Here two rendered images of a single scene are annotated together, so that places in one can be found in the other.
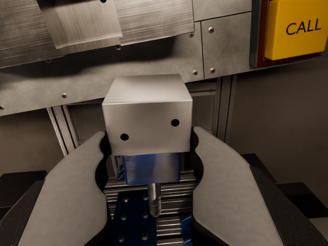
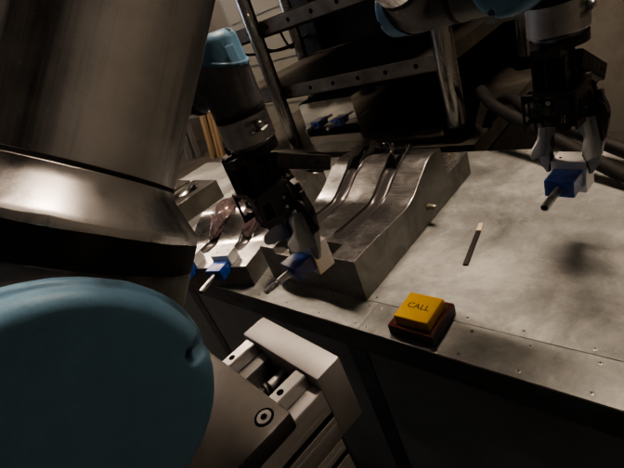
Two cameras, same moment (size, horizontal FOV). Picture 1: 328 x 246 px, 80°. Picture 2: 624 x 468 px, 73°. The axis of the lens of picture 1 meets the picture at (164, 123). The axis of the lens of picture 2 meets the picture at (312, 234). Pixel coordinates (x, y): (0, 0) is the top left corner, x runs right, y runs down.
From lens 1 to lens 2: 0.71 m
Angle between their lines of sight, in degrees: 82
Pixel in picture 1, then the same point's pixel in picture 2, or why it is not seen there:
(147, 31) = (339, 257)
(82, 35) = not seen: hidden behind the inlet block
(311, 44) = (419, 316)
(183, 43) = (362, 306)
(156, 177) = (291, 264)
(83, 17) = not seen: hidden behind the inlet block
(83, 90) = (296, 304)
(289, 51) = (405, 314)
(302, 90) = not seen: outside the picture
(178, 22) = (350, 258)
